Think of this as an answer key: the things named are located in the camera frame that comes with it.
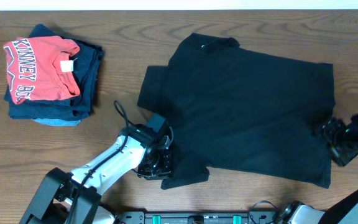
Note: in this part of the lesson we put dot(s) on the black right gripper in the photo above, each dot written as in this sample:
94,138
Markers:
331,127

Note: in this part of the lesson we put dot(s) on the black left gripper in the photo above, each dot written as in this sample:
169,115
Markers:
158,167

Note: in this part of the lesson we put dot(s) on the black t-shirt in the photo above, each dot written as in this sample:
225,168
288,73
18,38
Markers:
232,108

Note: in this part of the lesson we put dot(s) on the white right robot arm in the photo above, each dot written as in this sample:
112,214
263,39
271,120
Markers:
345,211

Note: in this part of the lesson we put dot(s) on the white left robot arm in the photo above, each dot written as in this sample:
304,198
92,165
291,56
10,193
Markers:
74,197

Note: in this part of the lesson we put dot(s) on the folded light blue garment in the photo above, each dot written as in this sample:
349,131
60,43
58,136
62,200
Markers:
56,122

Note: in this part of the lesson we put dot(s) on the folded navy t-shirt stack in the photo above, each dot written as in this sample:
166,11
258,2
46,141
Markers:
85,71

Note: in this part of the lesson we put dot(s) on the folded red printed t-shirt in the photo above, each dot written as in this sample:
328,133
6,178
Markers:
39,68

